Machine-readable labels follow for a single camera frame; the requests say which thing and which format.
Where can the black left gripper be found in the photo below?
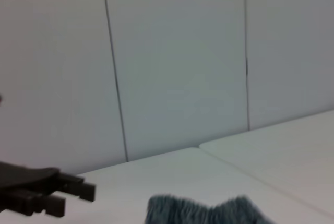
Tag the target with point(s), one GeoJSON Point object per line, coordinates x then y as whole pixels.
{"type": "Point", "coordinates": [21, 179]}

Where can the blue denim shorts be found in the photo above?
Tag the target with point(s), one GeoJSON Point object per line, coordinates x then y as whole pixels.
{"type": "Point", "coordinates": [182, 211]}

